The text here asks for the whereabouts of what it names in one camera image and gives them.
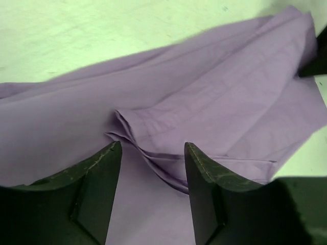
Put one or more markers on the purple trousers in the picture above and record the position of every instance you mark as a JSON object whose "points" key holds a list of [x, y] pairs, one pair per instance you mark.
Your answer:
{"points": [[232, 90]]}

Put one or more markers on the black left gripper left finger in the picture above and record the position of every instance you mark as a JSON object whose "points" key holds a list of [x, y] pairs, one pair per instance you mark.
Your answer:
{"points": [[71, 207]]}

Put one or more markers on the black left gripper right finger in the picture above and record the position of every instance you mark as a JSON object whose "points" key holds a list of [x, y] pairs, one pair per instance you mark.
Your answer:
{"points": [[232, 210]]}

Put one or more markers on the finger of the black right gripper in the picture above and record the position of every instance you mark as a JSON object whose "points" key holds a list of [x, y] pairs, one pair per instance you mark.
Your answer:
{"points": [[316, 67]]}

